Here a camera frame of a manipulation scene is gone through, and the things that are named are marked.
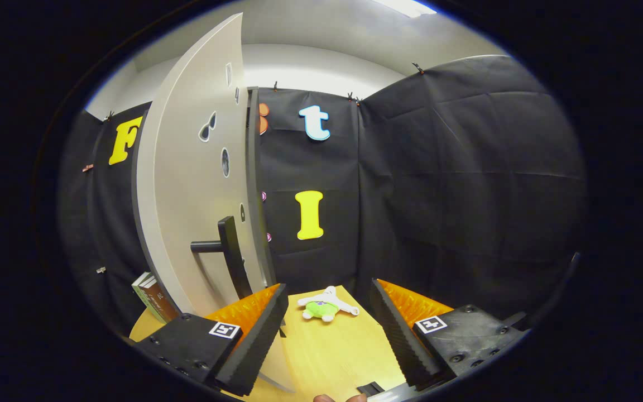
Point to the beige cabinet door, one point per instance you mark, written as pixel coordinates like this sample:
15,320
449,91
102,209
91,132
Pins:
182,184

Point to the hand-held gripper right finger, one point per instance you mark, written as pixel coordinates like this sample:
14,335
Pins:
399,338

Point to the green and white plush toy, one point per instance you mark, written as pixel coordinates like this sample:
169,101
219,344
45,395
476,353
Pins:
321,307

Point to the black backdrop cloth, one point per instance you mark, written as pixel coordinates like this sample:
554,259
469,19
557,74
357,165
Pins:
466,195

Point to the brown book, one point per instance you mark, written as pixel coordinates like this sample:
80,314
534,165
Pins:
159,301

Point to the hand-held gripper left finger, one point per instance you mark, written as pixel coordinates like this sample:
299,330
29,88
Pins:
254,340

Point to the grey cabinet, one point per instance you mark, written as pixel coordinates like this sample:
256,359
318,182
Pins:
257,212

